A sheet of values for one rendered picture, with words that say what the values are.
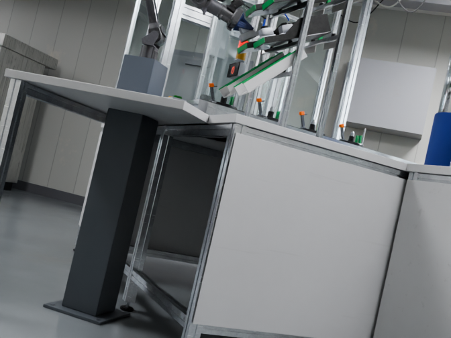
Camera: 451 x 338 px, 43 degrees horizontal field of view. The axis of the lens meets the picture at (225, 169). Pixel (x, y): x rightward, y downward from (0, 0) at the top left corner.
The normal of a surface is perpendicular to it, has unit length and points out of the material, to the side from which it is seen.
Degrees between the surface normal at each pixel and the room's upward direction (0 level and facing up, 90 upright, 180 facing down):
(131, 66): 90
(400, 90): 90
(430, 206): 90
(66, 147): 90
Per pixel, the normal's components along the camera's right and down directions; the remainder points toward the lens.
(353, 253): 0.41, 0.06
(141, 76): -0.29, -0.10
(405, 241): -0.88, -0.22
